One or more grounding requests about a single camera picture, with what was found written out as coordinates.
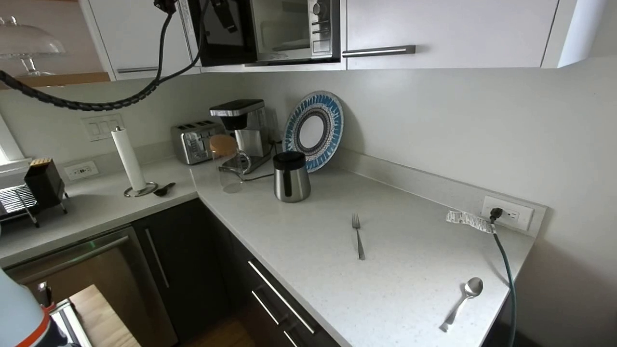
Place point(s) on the stainless microwave oven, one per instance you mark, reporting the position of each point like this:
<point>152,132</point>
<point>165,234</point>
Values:
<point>266,31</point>

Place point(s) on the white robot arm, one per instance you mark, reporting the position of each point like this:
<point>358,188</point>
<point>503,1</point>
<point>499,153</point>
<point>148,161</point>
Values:
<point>23,322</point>

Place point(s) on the steel thermal carafe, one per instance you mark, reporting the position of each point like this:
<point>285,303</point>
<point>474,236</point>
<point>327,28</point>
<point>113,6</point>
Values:
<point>289,178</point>

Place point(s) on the blue white decorative plate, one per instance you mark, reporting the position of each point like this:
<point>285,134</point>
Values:
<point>314,128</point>

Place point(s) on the silver fork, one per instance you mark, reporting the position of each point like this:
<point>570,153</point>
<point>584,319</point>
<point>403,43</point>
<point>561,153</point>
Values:
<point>354,224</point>

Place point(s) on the black steel coffee maker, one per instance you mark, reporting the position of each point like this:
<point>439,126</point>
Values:
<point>248,126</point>

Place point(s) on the clear drinking glass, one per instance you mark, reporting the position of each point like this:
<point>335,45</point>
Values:
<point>229,180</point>

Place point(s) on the stainless toaster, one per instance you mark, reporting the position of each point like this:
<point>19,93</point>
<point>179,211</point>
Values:
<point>190,141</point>

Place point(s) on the dark lower cabinet unit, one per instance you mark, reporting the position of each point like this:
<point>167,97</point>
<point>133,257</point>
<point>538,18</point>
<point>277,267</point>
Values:
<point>198,268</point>

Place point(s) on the white paper towel roll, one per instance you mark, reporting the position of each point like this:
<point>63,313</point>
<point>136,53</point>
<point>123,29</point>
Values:
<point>136,184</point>

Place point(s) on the silver spoon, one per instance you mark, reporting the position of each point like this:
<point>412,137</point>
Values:
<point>468,290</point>

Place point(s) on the stainless dishwasher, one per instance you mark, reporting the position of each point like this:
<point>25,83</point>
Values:
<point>115,267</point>

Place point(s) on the black small appliance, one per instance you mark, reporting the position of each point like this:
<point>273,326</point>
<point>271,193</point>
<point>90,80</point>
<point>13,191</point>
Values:
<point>46,186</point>

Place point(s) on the long silver drawer handle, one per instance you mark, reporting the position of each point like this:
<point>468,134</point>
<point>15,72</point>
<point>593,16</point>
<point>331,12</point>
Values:
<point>287,317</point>

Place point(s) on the white wall outlet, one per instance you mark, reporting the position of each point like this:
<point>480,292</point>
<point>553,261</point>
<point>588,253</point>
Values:
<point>509,215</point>

